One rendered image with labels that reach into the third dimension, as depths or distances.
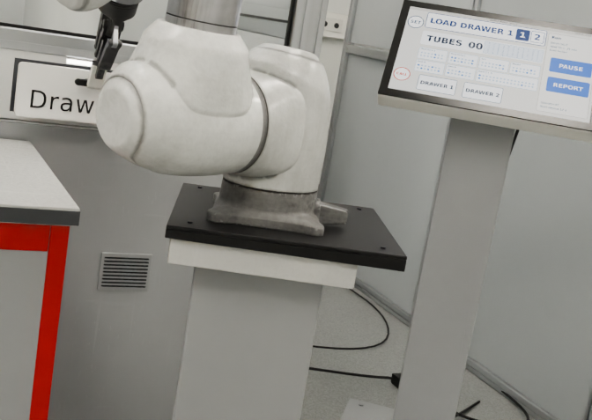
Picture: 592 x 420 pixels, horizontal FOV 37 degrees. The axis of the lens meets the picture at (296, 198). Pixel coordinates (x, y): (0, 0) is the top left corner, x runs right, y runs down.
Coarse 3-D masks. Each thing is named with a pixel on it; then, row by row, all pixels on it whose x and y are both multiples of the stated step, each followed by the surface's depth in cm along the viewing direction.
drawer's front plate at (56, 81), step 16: (32, 64) 182; (32, 80) 182; (48, 80) 184; (64, 80) 185; (16, 96) 182; (48, 96) 184; (64, 96) 186; (80, 96) 187; (96, 96) 188; (16, 112) 183; (32, 112) 184; (48, 112) 185; (64, 112) 186
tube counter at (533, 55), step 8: (472, 40) 222; (480, 40) 222; (472, 48) 221; (480, 48) 221; (488, 48) 220; (496, 48) 220; (504, 48) 220; (512, 48) 220; (520, 48) 220; (528, 48) 220; (536, 48) 219; (504, 56) 219; (512, 56) 219; (520, 56) 219; (528, 56) 218; (536, 56) 218
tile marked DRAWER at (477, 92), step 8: (464, 88) 215; (472, 88) 215; (480, 88) 214; (488, 88) 214; (496, 88) 214; (464, 96) 214; (472, 96) 213; (480, 96) 213; (488, 96) 213; (496, 96) 213
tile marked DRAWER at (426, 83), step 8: (424, 80) 217; (432, 80) 217; (440, 80) 216; (448, 80) 216; (456, 80) 216; (416, 88) 216; (424, 88) 216; (432, 88) 215; (440, 88) 215; (448, 88) 215
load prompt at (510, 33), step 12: (432, 12) 228; (432, 24) 226; (444, 24) 225; (456, 24) 225; (468, 24) 225; (480, 24) 225; (492, 24) 224; (504, 24) 224; (492, 36) 222; (504, 36) 222; (516, 36) 222; (528, 36) 222; (540, 36) 221
